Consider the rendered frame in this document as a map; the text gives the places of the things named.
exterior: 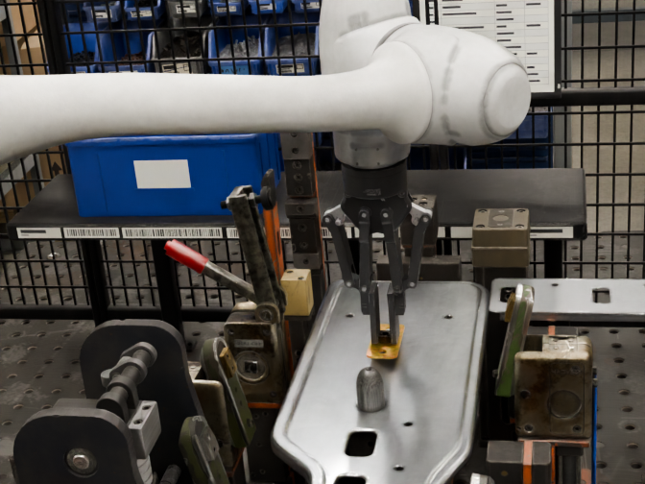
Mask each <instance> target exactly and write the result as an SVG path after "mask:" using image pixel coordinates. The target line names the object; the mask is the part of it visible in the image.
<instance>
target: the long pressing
mask: <svg viewBox="0 0 645 484"><path fill-rule="evenodd" d="M373 282H377V283H378V294H379V312H380V324H390V323H389V311H388V300H387V292H388V289H389V285H390V283H392V281H391V280H373V281H372V282H371V283H373ZM405 297H406V309H405V313H404V315H398V317H399V324H400V325H404V326H405V329H404V333H403V337H402V341H401V344H400V348H399V352H398V356H397V358H394V359H386V358H367V351H368V348H369V344H370V339H371V338H370V315H363V313H362V311H361V297H360V292H359V290H357V289H356V288H353V287H352V288H347V287H345V284H344V280H343V279H339V280H337V281H335V282H333V283H332V284H330V285H329V286H328V287H327V289H326V291H325V294H324V296H323V299H322V303H321V306H320V308H319V311H318V313H317V316H316V318H315V321H314V324H313V325H312V328H311V330H310V333H309V335H308V338H307V340H306V343H305V346H304V348H303V351H302V353H301V356H300V358H299V362H298V365H297V367H296V369H295V372H294V374H293V377H292V379H291V382H290V384H289V387H288V390H287V392H286V395H285V397H284V400H283V402H282V404H281V407H280V409H279V412H278V414H277V417H276V419H275V423H274V426H273V429H272V431H271V435H270V440H271V448H272V451H273V453H274V454H275V456H277V457H278V458H279V459H280V460H282V461H283V462H284V463H285V464H287V465H288V466H289V467H290V468H292V469H293V470H294V471H296V472H297V473H298V474H300V475H301V476H302V477H303V478H304V479H305V480H306V481H307V482H308V484H337V482H338V480H339V479H341V478H344V477H358V478H363V479H364V480H365V481H366V484H448V483H449V481H450V480H451V479H452V478H453V477H454V476H455V475H456V474H457V473H458V471H459V470H460V469H461V468H462V467H463V466H464V465H465V464H466V462H467V461H468V460H469V458H470V456H471V454H472V449H473V441H474V433H475V425H476V417H477V409H478V400H479V393H480V385H481V376H482V369H483V361H484V352H485V345H486V336H487V328H488V320H489V312H490V311H489V302H490V291H489V290H488V289H487V288H486V287H485V286H483V285H481V284H478V283H475V282H470V281H418V285H417V287H416V288H414V289H411V288H409V289H406V290H405ZM347 315H353V317H350V318H348V317H347ZM446 316H451V317H452V318H450V319H445V318H444V317H446ZM365 367H374V368H376V369H377V370H378V371H379V373H380V374H381V376H382V378H383V383H384V396H385V403H386V405H385V407H384V408H383V409H381V410H379V411H376V412H364V411H361V410H360V409H358V407H357V394H356V379H357V376H358V374H359V372H360V371H361V370H362V369H363V368H365ZM406 423H411V424H412V425H410V426H406V425H404V424H406ZM357 432H364V433H374V434H375V435H376V436H377V437H376V442H375V446H374V450H373V454H372V455H370V456H366V457H359V456H348V455H346V449H347V445H348V442H349V438H350V436H351V435H352V434H354V433H357ZM396 467H402V468H403V470H402V471H396V470H395V469H394V468H396Z"/></svg>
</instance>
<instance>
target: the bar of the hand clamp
mask: <svg viewBox="0 0 645 484"><path fill-rule="evenodd" d="M258 204H262V206H263V207H264V208H265V209H266V210H271V209H274V206H275V192H274V190H273V189H272V188H270V187H269V186H263V187H262V189H261V191H260V195H257V194H256V193H253V189H252V186H251V185H245V186H244V185H241V186H235V187H234V189H233V190H232V192H231V193H230V195H229V197H227V200H226V201H221V202H220V205H221V209H226V208H227V210H229V211H231V212H232V216H233V219H234V223H235V226H236V229H237V232H238V236H239V239H240V243H241V246H242V250H243V253H244V257H245V260H246V263H247V267H248V270H249V274H250V277H251V283H252V287H253V290H254V294H255V297H256V300H257V303H258V304H260V303H263V302H269V303H274V304H276V301H275V299H278V300H279V305H278V309H279V313H284V312H285V311H286V308H285V305H284V301H283V299H282V295H281V291H280V288H279V284H278V280H277V277H276V273H275V267H274V264H273V260H272V257H271V253H270V249H269V246H268V242H267V238H266V235H265V231H264V228H263V225H262V221H261V217H260V214H259V210H258Z"/></svg>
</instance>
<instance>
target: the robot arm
mask: <svg viewBox="0 0 645 484"><path fill-rule="evenodd" d="M319 47H320V62H321V71H322V74H321V76H254V75H214V74H175V73H94V74H66V75H0V165H3V164H6V163H8V162H11V161H14V160H17V159H19V158H22V157H26V156H28V155H31V154H34V153H37V152H40V151H43V150H46V149H49V148H52V147H55V146H59V145H61V144H65V143H69V142H74V141H79V140H85V139H91V138H99V137H110V136H124V135H156V134H215V133H320V132H333V139H334V151H335V156H336V158H337V159H338V160H339V161H340V162H341V163H342V171H343V184H344V197H343V199H342V201H341V204H340V205H338V206H336V207H334V208H332V207H329V208H328V209H327V210H326V211H325V214H324V216H323V218H322V221H323V222H324V224H325V225H326V227H327V228H328V230H329V231H330V233H331V236H332V239H333V243H334V247H335V251H336V255H337V257H338V261H339V265H340V269H341V272H342V276H343V280H344V284H345V287H347V288H352V287H353V288H356V289H357V290H359V292H360V297H361V311H362V313H363V315H370V338H371V343H372V344H377V343H378V333H379V330H380V312H379V294H378V283H377V282H373V283H371V282H372V275H371V273H372V234H373V233H377V232H378V233H383V234H384V239H385V243H386V247H387V253H388V259H389V266H390V273H391V279H392V283H390V285H389V289H388V292H387V300H388V311H389V323H390V334H391V344H397V342H398V338H399V334H400V329H399V317H398V315H404V313H405V309H406V297H405V290H406V289H409V288H411V289H414V288H416V287H417V285H418V278H419V271H420V264H421V257H422V249H423V242H424V234H425V231H426V229H427V227H428V225H429V223H430V222H431V218H432V214H433V209H432V208H431V207H425V208H422V207H420V206H417V205H416V204H414V203H413V198H412V197H411V195H410V193H409V191H408V180H407V162H406V157H407V156H409V153H410V149H411V144H438V145H448V146H453V145H455V144H456V143H459V144H465V145H469V146H477V145H486V144H491V143H494V142H497V141H500V140H502V139H505V138H507V137H509V136H510V135H511V134H513V133H514V132H515V131H516V129H517V128H518V127H519V125H520V124H521V123H522V121H523V120H524V118H525V116H526V114H527V112H528V109H529V106H530V102H531V87H530V83H529V80H528V73H527V70H526V68H525V67H524V65H523V64H522V62H521V61H520V60H519V59H518V58H517V57H516V56H515V55H514V54H513V53H512V52H511V51H510V50H508V49H507V48H506V47H504V46H503V45H501V44H499V43H498V42H496V41H494V40H492V39H490V38H488V37H485V36H480V35H477V34H474V33H472V32H468V31H464V30H461V29H456V28H452V27H446V26H441V25H424V24H421V23H420V22H419V21H418V20H417V19H416V18H415V17H413V16H412V15H411V9H410V4H409V1H408V0H322V8H321V16H320V29H319ZM409 213H410V214H411V215H412V223H413V224H414V225H415V226H416V227H415V231H414V235H413V243H412V250H411V258H410V266H409V274H408V275H406V276H404V272H403V265H402V258H401V251H400V245H399V238H398V227H399V226H400V225H401V223H402V222H403V220H404V219H405V218H406V216H407V215H408V214H409ZM344 214H345V215H346V216H347V217H348V219H349V220H350V221H351V222H352V223H353V224H354V226H355V227H356V228H357V229H358V230H359V242H360V262H359V275H357V273H356V269H355V265H354V262H353V258H352V254H351V250H350V247H349V243H348V239H347V236H346V229H345V226H344V221H345V216H344Z"/></svg>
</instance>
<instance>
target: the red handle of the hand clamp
mask: <svg viewBox="0 0 645 484"><path fill-rule="evenodd" d="M164 250H166V253H165V254H166V255H168V256H170V257H172V258H173V259H174V260H176V261H178V262H179V263H181V264H183V265H185V266H187V267H188V268H190V269H192V270H194V271H195V272H197V273H199V274H200V273H202V274H204V275H206V276H208V277H209V278H212V279H214V280H215V281H217V282H219V283H221V284H222V285H224V286H225V287H227V288H228V289H230V290H232V291H234V292H235V293H237V294H239V295H241V296H242V297H244V298H246V299H248V300H249V301H251V302H253V303H255V304H257V305H258V303H257V300H256V297H255V294H254V290H253V287H252V285H251V284H249V283H247V282H245V281H244V280H242V279H240V278H238V277H236V276H235V275H233V274H231V273H230V272H228V271H226V270H224V269H223V268H221V267H219V266H217V265H216V264H214V263H212V262H210V261H209V258H207V257H205V256H204V255H202V254H199V253H198V252H196V251H194V250H192V249H190V248H189V247H187V246H185V245H183V244H182V243H180V242H179V241H177V240H176V239H174V240H173V241H172V242H171V241H169V240H168V242H167V243H166V245H165V247H164Z"/></svg>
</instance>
